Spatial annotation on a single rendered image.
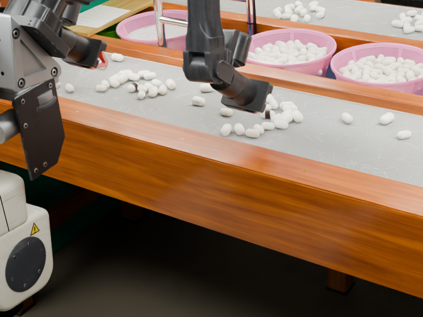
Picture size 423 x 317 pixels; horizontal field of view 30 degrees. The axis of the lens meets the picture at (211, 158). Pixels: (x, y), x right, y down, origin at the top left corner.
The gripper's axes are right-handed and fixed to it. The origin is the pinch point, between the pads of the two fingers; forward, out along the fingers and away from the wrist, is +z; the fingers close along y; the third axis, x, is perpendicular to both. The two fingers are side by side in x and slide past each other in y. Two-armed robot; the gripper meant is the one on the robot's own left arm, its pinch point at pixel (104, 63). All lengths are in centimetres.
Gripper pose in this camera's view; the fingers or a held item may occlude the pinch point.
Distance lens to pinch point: 194.1
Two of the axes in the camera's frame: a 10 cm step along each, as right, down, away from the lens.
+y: -8.2, -2.1, 5.3
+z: 4.8, 2.3, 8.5
